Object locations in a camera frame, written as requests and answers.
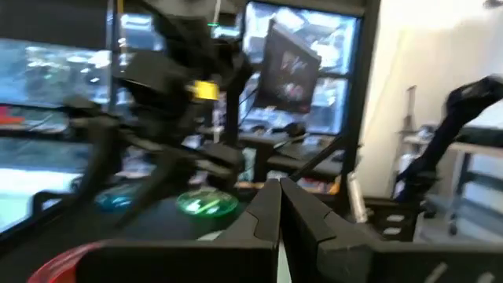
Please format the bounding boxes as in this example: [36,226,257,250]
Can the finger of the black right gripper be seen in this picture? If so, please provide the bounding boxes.
[116,151,189,230]
[64,97,125,215]

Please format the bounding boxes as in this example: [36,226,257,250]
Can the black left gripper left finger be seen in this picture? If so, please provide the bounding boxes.
[218,178,282,249]

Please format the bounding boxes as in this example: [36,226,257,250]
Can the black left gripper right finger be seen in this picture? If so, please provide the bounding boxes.
[280,177,374,283]

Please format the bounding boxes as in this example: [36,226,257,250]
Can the red plastic plate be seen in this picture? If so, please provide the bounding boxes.
[26,241,105,283]

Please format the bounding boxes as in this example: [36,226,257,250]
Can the black jointed arm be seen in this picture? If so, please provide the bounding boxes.
[392,74,503,201]

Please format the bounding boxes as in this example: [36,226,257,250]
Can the small blue plastic plate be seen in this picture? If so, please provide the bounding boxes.
[93,183,141,213]

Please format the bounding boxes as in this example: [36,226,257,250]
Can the black table mat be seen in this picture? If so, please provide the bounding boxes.
[0,192,276,283]

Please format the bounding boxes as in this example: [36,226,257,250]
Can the green plastic plate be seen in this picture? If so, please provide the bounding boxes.
[175,188,240,218]

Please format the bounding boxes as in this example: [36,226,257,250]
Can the dark tilted monitor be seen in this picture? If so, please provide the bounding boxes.
[253,18,322,116]

